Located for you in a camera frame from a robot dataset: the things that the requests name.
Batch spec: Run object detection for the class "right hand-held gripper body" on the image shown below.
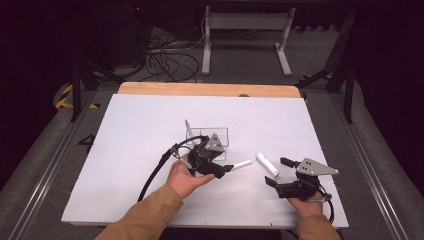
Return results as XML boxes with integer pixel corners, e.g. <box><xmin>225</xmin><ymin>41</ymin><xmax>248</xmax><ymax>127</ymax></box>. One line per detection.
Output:
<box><xmin>275</xmin><ymin>157</ymin><xmax>340</xmax><ymax>202</ymax></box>

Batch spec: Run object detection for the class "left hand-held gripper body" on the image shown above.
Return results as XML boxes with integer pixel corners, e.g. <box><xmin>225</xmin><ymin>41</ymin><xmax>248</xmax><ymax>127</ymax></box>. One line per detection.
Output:
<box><xmin>187</xmin><ymin>133</ymin><xmax>226</xmax><ymax>176</ymax></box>

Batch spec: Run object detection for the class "white marker pen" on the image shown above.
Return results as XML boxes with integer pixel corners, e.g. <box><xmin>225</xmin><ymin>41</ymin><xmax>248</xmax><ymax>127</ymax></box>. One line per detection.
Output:
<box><xmin>232</xmin><ymin>159</ymin><xmax>253</xmax><ymax>171</ymax></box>

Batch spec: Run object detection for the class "clear plastic pen holder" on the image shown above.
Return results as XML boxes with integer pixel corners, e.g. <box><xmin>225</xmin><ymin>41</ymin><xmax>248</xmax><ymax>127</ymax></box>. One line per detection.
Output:
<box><xmin>185</xmin><ymin>126</ymin><xmax>230</xmax><ymax>162</ymax></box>

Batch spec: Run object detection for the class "clear ballpoint pen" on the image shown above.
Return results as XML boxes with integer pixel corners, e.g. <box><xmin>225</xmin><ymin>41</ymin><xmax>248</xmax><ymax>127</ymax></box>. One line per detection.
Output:
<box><xmin>184</xmin><ymin>119</ymin><xmax>195</xmax><ymax>139</ymax></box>

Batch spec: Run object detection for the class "person's left hand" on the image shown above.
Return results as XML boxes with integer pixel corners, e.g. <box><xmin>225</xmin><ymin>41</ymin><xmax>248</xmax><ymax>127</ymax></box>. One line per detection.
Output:
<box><xmin>165</xmin><ymin>153</ymin><xmax>216</xmax><ymax>200</ymax></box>

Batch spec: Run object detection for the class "person's right hand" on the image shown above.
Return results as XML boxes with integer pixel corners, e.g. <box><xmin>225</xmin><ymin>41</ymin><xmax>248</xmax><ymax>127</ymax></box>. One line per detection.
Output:
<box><xmin>287</xmin><ymin>196</ymin><xmax>324</xmax><ymax>219</ymax></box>

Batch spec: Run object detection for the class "white eraser block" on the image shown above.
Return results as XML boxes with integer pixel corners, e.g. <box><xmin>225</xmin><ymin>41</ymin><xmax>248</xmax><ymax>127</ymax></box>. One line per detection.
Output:
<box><xmin>255</xmin><ymin>152</ymin><xmax>280</xmax><ymax>178</ymax></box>

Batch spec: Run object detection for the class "white table cover sheet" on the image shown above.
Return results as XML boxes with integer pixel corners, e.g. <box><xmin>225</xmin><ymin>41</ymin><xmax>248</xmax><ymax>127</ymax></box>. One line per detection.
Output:
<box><xmin>61</xmin><ymin>93</ymin><xmax>349</xmax><ymax>229</ymax></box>

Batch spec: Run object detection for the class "dark metal stand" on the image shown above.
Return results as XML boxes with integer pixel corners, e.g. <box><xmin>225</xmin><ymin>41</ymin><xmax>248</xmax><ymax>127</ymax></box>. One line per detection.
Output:
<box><xmin>69</xmin><ymin>59</ymin><xmax>126</xmax><ymax>123</ymax></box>
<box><xmin>294</xmin><ymin>9</ymin><xmax>356</xmax><ymax>124</ymax></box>

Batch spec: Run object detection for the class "yellow black hazard tape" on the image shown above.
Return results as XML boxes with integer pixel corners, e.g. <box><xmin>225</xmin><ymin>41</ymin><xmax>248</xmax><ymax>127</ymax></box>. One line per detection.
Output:
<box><xmin>55</xmin><ymin>83</ymin><xmax>100</xmax><ymax>110</ymax></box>

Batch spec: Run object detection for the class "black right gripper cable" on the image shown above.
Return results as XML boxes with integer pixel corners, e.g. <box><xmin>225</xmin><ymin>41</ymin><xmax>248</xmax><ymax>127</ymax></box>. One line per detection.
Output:
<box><xmin>318</xmin><ymin>184</ymin><xmax>336</xmax><ymax>224</ymax></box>

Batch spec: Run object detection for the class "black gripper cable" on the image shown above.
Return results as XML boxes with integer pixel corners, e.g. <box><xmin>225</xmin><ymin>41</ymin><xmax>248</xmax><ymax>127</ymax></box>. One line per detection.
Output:
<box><xmin>318</xmin><ymin>184</ymin><xmax>336</xmax><ymax>224</ymax></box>
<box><xmin>137</xmin><ymin>134</ymin><xmax>209</xmax><ymax>203</ymax></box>

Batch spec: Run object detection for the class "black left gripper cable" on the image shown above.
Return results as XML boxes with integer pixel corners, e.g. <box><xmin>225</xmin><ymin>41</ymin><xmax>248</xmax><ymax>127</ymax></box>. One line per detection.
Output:
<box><xmin>137</xmin><ymin>134</ymin><xmax>209</xmax><ymax>203</ymax></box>

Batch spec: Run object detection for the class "aluminium floor rail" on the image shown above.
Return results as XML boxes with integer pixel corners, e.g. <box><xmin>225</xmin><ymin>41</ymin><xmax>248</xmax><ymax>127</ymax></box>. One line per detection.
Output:
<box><xmin>8</xmin><ymin>91</ymin><xmax>98</xmax><ymax>240</ymax></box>
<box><xmin>328</xmin><ymin>93</ymin><xmax>401</xmax><ymax>240</ymax></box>

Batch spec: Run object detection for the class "bundle of floor cables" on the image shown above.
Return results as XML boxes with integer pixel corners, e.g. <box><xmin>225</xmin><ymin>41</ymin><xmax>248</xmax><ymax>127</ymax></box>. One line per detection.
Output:
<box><xmin>133</xmin><ymin>19</ymin><xmax>201</xmax><ymax>83</ymax></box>

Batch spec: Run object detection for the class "white metal desk frame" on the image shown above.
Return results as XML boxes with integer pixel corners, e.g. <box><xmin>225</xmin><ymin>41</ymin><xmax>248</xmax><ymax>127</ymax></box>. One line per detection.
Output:
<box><xmin>201</xmin><ymin>5</ymin><xmax>297</xmax><ymax>77</ymax></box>

